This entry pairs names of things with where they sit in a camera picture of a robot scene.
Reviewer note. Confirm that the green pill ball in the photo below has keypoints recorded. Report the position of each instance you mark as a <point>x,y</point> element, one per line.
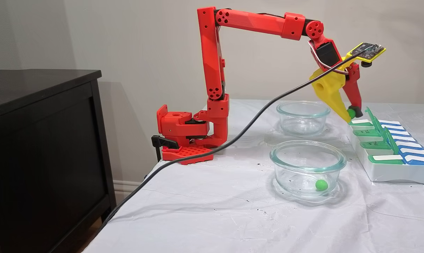
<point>321,184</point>
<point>351,113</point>

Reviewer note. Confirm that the weekly pill organizer box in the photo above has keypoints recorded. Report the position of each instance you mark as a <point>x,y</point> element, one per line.
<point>391,172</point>

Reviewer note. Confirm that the clear glass bowl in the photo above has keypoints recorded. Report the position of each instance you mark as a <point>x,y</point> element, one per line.
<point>289,123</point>
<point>282,165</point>

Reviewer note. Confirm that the white tablecloth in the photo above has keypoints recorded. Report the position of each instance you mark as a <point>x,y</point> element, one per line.
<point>215,218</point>

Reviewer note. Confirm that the black table clamp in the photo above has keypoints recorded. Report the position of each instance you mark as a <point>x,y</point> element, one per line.
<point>162,141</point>

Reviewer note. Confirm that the white baseboard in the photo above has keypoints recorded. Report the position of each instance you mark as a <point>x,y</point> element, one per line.
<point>124,188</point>

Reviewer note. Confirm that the black wooden cabinet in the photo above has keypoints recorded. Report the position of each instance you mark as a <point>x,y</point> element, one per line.
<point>39,158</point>

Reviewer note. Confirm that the camera board on yellow mount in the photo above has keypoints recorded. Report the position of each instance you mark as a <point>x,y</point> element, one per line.
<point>368,51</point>

